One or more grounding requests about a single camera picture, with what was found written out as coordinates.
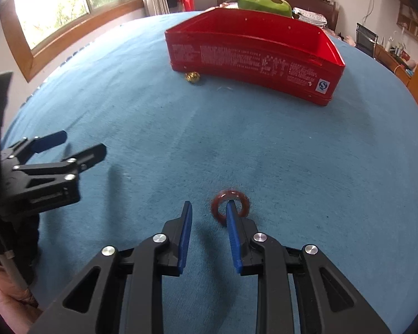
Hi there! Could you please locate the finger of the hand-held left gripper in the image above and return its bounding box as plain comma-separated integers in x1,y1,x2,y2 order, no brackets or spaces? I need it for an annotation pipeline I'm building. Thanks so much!
11,143,107,183
2,130,67,163

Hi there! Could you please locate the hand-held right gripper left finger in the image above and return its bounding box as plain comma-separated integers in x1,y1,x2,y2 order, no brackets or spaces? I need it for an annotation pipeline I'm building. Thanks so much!
28,201,193,334

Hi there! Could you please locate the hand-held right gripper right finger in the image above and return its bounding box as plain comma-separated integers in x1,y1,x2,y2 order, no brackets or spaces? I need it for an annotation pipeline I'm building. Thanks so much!
226,200,392,334

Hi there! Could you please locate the red-brown ring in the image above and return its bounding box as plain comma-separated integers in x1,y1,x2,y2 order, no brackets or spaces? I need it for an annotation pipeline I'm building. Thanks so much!
211,188,250,225

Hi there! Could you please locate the red tin box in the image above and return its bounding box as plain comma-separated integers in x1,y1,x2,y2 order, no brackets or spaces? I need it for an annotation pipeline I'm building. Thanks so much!
164,7,346,107

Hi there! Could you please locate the person's left hand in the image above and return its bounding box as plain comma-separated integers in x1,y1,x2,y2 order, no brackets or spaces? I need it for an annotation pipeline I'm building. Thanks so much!
0,261,40,334

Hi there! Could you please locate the green plush toy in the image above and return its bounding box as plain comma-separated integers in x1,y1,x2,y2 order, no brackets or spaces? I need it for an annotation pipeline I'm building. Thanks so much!
225,0,293,18

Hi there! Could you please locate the folded patterned cloth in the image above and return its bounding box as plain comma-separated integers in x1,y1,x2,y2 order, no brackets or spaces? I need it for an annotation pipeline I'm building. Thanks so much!
293,7,328,28

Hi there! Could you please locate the wooden desk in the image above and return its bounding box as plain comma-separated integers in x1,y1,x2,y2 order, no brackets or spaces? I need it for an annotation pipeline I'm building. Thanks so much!
373,42,418,87

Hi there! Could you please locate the black mesh chair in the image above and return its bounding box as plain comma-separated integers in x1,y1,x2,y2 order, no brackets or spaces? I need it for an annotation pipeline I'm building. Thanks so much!
355,23,379,60

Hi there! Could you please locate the dark wooden headboard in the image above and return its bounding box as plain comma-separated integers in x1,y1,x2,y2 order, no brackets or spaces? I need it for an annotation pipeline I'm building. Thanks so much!
217,0,340,30

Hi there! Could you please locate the white spray bottle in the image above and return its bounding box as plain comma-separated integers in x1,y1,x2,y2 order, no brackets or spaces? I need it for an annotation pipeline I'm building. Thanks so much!
385,30,405,56

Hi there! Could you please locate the wooden wall shelf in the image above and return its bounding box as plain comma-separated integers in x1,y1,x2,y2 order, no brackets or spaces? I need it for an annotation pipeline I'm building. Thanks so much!
397,2,418,37

